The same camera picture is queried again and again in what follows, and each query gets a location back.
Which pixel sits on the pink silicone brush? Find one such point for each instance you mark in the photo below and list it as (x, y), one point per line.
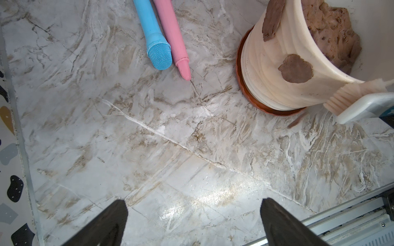
(174, 37)

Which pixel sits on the cream ribbed ceramic pot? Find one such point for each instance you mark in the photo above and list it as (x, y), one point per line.
(300, 53)

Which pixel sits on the white scrub brush blue handle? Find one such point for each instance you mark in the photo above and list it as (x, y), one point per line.
(354, 102)

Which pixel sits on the blue mesh-head scrubber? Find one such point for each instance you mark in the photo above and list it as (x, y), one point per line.
(158, 49)

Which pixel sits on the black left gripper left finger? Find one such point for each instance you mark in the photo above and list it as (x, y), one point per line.
(106, 229)

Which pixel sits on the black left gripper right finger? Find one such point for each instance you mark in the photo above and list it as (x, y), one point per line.
(283, 229)

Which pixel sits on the terracotta plastic saucer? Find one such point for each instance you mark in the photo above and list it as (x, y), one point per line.
(251, 92)

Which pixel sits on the brown soil in pot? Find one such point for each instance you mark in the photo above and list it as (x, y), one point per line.
(332, 31)

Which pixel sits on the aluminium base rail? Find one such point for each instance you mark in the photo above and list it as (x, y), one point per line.
(367, 220)

